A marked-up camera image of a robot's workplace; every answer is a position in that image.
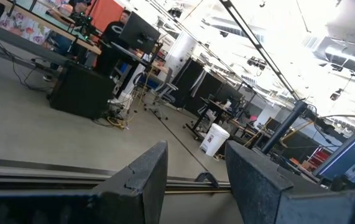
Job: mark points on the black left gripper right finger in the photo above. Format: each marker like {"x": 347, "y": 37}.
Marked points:
{"x": 264, "y": 199}

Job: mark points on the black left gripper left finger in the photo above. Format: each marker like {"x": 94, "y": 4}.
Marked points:
{"x": 127, "y": 202}

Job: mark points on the black monitor pole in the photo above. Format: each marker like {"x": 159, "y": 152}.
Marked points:
{"x": 284, "y": 127}

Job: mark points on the white plastic bucket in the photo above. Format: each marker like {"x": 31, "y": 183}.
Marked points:
{"x": 215, "y": 140}

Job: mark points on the computer monitor with blue screen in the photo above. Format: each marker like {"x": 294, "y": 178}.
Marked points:
{"x": 348, "y": 152}

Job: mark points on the grey office chair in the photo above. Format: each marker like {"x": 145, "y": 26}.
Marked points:
{"x": 162, "y": 93}

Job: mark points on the black computer case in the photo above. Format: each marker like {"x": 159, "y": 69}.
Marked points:
{"x": 81, "y": 91}

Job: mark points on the white round pillar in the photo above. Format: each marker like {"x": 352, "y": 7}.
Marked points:
{"x": 180, "y": 52}

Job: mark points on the black desk monitor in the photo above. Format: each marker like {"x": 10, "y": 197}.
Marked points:
{"x": 138, "y": 33}

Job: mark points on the person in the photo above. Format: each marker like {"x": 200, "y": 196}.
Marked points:
{"x": 115, "y": 29}
{"x": 66, "y": 37}

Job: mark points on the orange partition panel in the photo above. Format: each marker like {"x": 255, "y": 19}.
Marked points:
{"x": 104, "y": 13}

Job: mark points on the floral cloth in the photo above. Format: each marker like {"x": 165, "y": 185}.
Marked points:
{"x": 25, "y": 28}

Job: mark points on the black aluminium table frame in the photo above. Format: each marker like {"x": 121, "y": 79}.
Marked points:
{"x": 40, "y": 174}

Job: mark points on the black overhead frame bar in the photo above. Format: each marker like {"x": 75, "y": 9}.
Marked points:
{"x": 258, "y": 46}

